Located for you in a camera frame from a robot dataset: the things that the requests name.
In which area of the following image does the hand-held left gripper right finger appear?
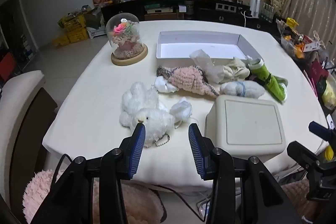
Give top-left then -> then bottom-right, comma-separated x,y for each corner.
188,123 -> 302,224

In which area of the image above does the white electric kettle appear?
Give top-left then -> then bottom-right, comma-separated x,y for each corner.
249,0 -> 261,17

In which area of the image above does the stack of books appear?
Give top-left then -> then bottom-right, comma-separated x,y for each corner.
144,4 -> 175,14

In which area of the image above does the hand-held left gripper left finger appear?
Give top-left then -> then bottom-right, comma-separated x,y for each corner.
30,123 -> 146,224

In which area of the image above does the cream tablecloth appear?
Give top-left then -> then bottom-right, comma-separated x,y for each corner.
42,20 -> 331,193

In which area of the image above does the set of glass cups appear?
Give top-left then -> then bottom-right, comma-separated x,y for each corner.
261,2 -> 275,22

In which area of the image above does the green plush toy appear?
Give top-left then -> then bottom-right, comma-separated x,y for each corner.
248,58 -> 289,102

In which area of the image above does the white cardboard box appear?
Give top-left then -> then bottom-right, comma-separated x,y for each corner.
156,31 -> 263,60

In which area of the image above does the white cloth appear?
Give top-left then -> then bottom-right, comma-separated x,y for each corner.
169,97 -> 193,122

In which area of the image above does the cream plush toy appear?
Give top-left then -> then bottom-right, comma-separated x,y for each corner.
220,57 -> 251,83

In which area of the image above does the white and brown chair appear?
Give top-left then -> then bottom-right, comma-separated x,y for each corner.
0,70 -> 58,214

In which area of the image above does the white square-hole panel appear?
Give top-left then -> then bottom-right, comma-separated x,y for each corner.
216,3 -> 238,10

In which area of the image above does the small white sock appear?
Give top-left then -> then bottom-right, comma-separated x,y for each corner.
154,76 -> 179,94

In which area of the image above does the stack of yellow crates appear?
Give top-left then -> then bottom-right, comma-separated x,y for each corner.
54,13 -> 90,47

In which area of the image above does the glass dome with flowers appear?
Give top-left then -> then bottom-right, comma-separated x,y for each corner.
106,13 -> 149,66

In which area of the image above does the cream wooden ornament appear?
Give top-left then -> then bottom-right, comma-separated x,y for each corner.
268,0 -> 285,14

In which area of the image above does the white plastic basket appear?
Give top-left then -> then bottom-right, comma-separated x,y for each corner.
88,27 -> 108,39

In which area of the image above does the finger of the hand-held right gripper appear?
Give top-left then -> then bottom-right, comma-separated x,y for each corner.
308,121 -> 336,142
287,140 -> 329,170

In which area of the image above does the yellow bag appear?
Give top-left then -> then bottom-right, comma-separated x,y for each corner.
322,77 -> 336,109

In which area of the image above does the pink fluffy cushion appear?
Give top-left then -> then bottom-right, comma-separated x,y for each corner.
22,169 -> 166,224

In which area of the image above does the black cloth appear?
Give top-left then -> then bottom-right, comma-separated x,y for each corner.
247,74 -> 266,86

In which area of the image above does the pink knitted doll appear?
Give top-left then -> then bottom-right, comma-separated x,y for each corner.
157,66 -> 219,97

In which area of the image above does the pile of snack bags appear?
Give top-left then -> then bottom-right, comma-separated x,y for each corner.
276,18 -> 326,59

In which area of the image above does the red bag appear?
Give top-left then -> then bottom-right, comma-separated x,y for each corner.
304,60 -> 328,88

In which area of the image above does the white teddy bear plush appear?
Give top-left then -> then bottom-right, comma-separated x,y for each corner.
119,81 -> 176,148

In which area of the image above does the clear plastic bag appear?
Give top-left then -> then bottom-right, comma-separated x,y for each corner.
189,49 -> 223,84

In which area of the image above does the white power cable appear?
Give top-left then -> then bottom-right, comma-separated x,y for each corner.
241,10 -> 252,28

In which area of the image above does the black cable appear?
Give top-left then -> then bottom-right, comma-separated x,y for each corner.
51,153 -> 208,223

